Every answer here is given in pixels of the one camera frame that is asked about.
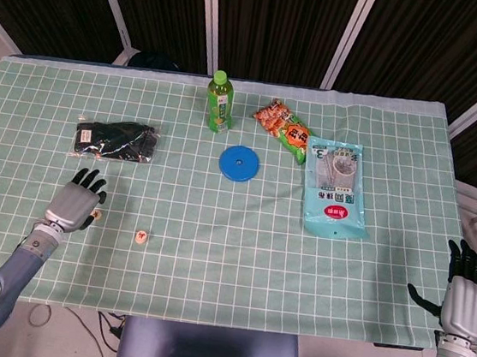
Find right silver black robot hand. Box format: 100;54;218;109
401;233;477;342

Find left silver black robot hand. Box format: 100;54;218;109
41;163;111;238

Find green grid-pattern table cover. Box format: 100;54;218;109
0;50;477;354

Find black gloves in clear bag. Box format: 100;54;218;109
66;112;164;169

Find black chair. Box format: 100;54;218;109
126;47;186;74

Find light blue dishcloth package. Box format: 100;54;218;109
297;135;381;243

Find green tea bottle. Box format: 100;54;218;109
201;68;240;136

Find blue plastic disc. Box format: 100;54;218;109
216;142;265;186

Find grey-blue robot torso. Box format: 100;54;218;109
114;314;304;357

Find orange green snack bag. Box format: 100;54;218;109
247;96;319;167

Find black floor cables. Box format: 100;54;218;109
92;311;128;351

